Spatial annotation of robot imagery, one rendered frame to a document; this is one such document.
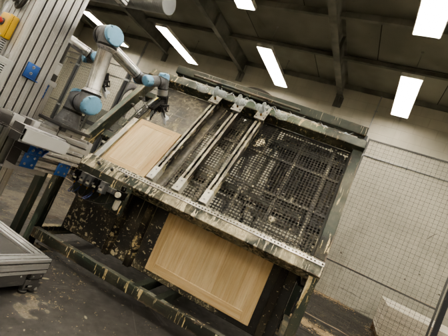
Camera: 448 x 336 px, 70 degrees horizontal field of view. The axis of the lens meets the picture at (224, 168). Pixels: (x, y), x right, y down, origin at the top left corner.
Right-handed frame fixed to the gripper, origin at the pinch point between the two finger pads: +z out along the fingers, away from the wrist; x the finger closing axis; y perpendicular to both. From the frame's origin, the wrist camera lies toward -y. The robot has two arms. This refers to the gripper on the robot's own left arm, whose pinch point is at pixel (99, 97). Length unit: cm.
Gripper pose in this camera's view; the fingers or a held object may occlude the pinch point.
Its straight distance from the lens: 291.9
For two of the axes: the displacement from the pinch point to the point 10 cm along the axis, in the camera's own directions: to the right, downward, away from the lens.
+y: 5.3, -2.2, 8.2
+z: -1.8, 9.1, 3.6
